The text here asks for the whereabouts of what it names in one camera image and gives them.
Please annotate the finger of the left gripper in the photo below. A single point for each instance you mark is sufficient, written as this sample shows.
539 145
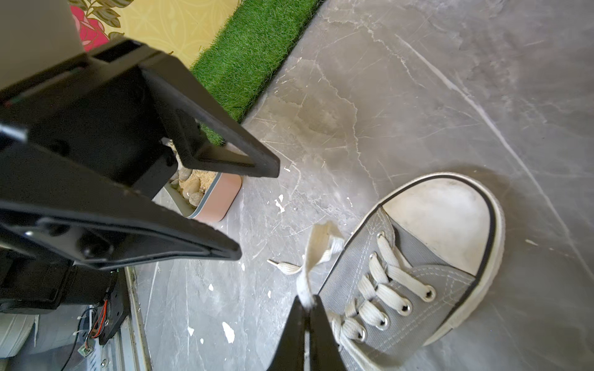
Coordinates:
205 136

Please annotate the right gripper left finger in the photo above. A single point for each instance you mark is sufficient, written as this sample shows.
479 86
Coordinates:
290 352

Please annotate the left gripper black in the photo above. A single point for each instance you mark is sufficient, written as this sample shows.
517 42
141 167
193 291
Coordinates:
82 155

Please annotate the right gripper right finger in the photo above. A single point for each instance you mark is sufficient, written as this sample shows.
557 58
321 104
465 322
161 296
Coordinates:
323 350

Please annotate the white shoelace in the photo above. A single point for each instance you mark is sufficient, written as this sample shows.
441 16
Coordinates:
369 310

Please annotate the grey canvas sneaker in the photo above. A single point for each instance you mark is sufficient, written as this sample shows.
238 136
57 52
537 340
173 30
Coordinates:
451 230

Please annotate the green artificial grass mat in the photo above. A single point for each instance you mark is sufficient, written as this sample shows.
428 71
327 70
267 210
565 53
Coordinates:
249 50

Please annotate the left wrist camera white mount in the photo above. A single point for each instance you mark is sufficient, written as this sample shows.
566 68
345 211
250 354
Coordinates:
35 35

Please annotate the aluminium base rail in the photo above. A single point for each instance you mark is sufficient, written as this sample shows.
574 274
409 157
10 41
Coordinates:
111 336

